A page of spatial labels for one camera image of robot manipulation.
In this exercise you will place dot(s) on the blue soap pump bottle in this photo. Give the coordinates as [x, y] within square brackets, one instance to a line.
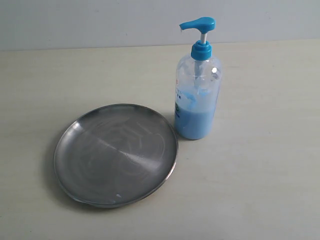
[198, 79]

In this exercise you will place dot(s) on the round stainless steel plate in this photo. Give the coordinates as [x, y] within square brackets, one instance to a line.
[115, 155]

